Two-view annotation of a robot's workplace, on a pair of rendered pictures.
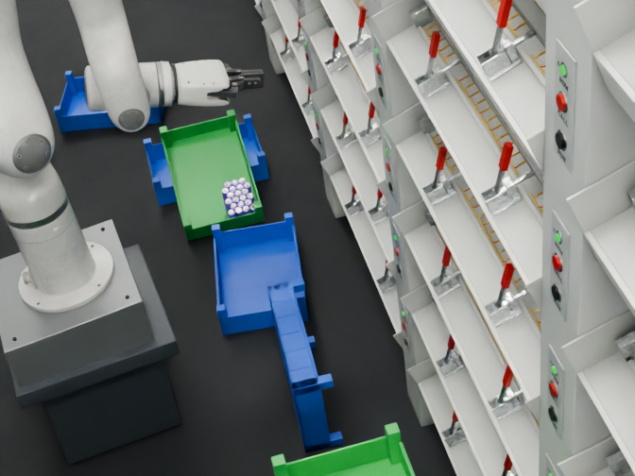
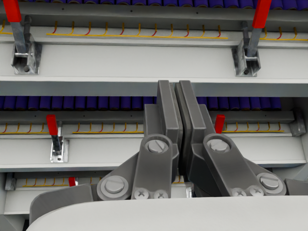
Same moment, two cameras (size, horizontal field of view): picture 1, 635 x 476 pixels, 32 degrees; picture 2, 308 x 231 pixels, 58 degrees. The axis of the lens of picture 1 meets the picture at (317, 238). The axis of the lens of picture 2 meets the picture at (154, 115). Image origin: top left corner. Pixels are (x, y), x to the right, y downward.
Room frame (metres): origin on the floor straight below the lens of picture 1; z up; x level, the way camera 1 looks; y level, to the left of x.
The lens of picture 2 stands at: (1.83, 0.16, 0.76)
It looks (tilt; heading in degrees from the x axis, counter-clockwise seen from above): 49 degrees down; 271
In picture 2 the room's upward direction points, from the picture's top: 5 degrees clockwise
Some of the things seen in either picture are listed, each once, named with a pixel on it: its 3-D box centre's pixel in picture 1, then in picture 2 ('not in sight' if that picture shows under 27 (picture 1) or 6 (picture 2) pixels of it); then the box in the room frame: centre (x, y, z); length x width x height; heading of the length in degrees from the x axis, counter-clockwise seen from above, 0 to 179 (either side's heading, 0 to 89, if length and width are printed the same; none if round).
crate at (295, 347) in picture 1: (304, 364); not in sight; (1.59, 0.07, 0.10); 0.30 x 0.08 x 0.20; 6
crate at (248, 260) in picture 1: (258, 271); not in sight; (1.96, 0.15, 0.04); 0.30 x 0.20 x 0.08; 0
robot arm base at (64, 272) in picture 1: (52, 243); not in sight; (1.65, 0.50, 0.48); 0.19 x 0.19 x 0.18
